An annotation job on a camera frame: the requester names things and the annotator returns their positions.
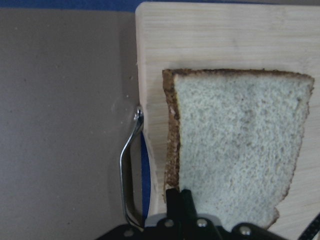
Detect bread slice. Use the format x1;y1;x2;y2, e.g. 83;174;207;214
162;69;315;230

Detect wooden cutting board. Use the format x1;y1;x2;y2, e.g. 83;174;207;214
135;2;320;240

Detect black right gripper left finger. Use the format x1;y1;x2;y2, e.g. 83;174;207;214
165;188;182;227

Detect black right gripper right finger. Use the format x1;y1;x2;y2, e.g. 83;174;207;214
180;189;198;225

